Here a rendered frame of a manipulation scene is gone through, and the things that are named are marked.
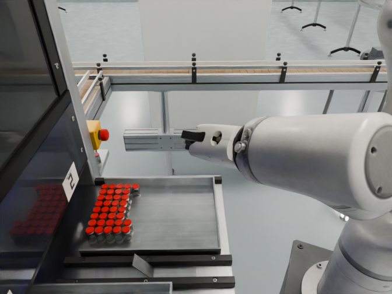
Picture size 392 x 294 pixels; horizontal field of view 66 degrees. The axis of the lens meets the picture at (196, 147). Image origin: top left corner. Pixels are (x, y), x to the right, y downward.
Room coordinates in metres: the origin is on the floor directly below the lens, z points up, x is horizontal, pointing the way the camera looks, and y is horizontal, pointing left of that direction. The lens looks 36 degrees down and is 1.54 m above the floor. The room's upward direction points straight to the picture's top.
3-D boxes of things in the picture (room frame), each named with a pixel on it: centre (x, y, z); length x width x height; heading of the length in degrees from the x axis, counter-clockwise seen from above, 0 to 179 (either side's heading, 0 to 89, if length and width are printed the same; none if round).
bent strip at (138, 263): (0.40, 0.07, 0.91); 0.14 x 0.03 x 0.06; 91
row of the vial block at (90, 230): (0.57, 0.27, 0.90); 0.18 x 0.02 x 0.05; 1
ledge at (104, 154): (0.83, 0.39, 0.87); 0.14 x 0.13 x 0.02; 91
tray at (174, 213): (0.57, 0.11, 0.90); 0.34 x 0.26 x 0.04; 91
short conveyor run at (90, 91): (1.10, 0.49, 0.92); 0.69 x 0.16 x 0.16; 1
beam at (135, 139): (1.53, -0.37, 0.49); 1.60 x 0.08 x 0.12; 91
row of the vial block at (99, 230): (0.57, 0.24, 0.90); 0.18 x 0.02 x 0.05; 1
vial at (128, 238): (0.49, 0.18, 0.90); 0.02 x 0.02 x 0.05
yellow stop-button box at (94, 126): (0.81, 0.35, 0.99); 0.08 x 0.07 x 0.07; 91
